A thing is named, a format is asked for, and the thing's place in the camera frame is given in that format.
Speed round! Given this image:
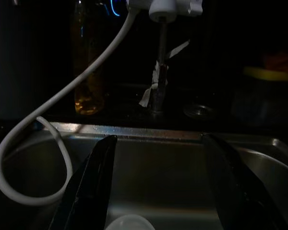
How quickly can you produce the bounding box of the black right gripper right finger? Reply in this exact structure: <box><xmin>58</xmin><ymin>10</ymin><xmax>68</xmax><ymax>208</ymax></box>
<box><xmin>204</xmin><ymin>133</ymin><xmax>288</xmax><ymax>230</ymax></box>

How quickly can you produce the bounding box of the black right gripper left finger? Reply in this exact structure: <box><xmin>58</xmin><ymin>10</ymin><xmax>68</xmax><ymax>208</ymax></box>
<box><xmin>49</xmin><ymin>134</ymin><xmax>118</xmax><ymax>230</ymax></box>

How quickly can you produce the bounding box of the white bowl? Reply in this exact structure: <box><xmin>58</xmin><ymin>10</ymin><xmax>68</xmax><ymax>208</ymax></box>
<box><xmin>105</xmin><ymin>214</ymin><xmax>156</xmax><ymax>230</ymax></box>

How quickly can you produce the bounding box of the stainless steel sink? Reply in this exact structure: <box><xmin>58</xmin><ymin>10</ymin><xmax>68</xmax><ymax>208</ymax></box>
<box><xmin>0</xmin><ymin>121</ymin><xmax>288</xmax><ymax>230</ymax></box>

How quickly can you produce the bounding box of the yellow oil bottle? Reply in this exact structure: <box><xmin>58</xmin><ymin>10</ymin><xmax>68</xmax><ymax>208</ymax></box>
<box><xmin>72</xmin><ymin>0</ymin><xmax>106</xmax><ymax>115</ymax></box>

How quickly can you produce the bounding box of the dark sponge holder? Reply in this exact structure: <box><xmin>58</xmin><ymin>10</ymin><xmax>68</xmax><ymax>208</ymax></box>
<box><xmin>231</xmin><ymin>74</ymin><xmax>288</xmax><ymax>127</ymax></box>

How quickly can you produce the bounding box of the yellow sponge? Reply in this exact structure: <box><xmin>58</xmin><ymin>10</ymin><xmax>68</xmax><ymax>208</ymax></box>
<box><xmin>243</xmin><ymin>66</ymin><xmax>288</xmax><ymax>81</ymax></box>

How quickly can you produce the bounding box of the red scrubber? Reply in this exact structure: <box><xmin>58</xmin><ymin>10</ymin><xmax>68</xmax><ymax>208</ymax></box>
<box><xmin>263</xmin><ymin>51</ymin><xmax>288</xmax><ymax>72</ymax></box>

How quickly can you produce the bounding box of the taped faucet with white head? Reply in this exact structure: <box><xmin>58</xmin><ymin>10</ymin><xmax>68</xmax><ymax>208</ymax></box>
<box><xmin>128</xmin><ymin>0</ymin><xmax>204</xmax><ymax>115</ymax></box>

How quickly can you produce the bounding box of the round metal drain ring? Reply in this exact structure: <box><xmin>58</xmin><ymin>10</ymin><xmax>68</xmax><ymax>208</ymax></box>
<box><xmin>183</xmin><ymin>103</ymin><xmax>216</xmax><ymax>119</ymax></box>

